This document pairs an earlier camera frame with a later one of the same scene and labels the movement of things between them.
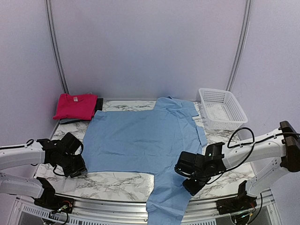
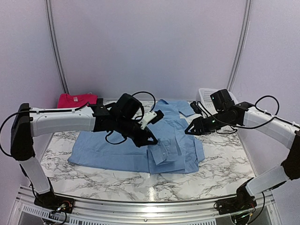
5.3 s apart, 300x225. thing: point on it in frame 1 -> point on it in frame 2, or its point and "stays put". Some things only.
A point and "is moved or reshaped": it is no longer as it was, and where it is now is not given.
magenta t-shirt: x=79 y=107 stays put
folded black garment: x=99 y=104 stays put
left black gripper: x=81 y=168 -> x=147 y=134
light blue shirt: x=148 y=141 is moved or reshaped
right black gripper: x=193 y=190 -> x=198 y=122
